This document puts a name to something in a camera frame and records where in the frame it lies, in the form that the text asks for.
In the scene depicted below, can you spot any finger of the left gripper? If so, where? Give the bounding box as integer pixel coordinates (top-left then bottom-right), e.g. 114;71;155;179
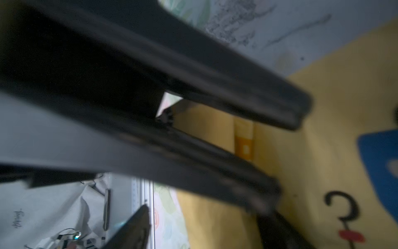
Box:
1;80;281;215
1;1;313;130

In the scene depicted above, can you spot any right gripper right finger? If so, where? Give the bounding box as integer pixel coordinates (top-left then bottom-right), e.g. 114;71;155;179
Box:
257;212;315;249

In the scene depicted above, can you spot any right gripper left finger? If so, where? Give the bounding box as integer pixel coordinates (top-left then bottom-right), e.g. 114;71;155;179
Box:
102;205;151;249

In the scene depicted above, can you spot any yellow car print pillowcase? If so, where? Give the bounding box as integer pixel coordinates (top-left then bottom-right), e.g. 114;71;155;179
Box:
173;20;398;249

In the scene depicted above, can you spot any floral table mat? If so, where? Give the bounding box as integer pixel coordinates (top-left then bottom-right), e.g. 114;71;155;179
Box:
161;1;398;249

